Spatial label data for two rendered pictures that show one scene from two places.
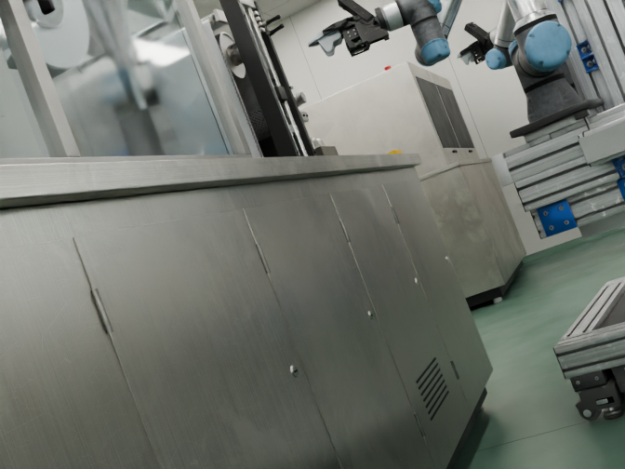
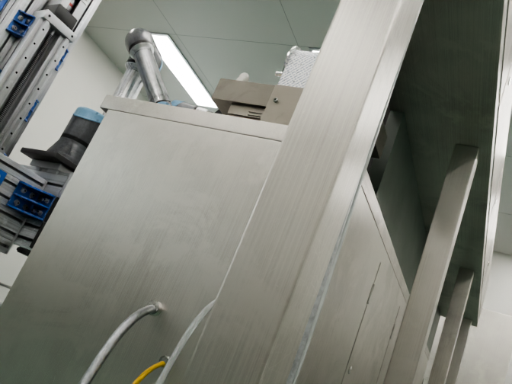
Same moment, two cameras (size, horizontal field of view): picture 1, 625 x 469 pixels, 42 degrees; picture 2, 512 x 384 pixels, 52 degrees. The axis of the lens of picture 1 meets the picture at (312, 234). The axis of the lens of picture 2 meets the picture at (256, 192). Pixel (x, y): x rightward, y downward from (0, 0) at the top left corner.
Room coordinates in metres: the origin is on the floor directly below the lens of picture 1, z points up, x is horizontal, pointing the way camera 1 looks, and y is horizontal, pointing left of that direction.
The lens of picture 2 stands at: (3.99, 0.17, 0.43)
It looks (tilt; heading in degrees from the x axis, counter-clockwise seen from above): 17 degrees up; 188
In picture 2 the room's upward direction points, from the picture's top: 23 degrees clockwise
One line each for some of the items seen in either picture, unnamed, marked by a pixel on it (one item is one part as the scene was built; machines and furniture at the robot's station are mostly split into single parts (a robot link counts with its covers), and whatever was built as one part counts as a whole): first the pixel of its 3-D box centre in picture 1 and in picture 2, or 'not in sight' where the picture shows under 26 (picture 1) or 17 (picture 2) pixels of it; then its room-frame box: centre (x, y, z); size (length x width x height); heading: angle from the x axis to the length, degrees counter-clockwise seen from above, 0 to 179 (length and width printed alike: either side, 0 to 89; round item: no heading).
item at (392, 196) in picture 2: not in sight; (417, 280); (1.74, 0.64, 1.02); 2.24 x 0.04 x 0.24; 160
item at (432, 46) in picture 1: (431, 42); not in sight; (2.16, -0.48, 1.12); 0.11 x 0.08 x 0.11; 175
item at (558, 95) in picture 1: (550, 98); (70, 153); (2.26, -0.76, 0.87); 0.15 x 0.15 x 0.10
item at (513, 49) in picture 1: (535, 59); (86, 126); (2.25, -0.75, 0.98); 0.13 x 0.12 x 0.14; 175
